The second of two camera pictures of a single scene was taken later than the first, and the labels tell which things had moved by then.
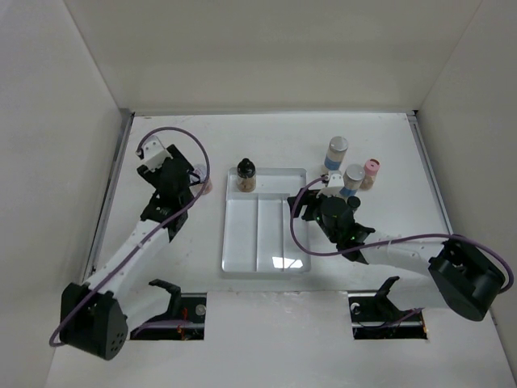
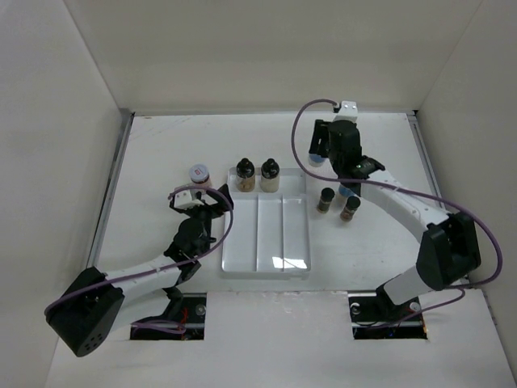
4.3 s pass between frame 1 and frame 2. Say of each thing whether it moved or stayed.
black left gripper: moved
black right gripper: moved
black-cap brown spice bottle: stayed
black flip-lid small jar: stayed
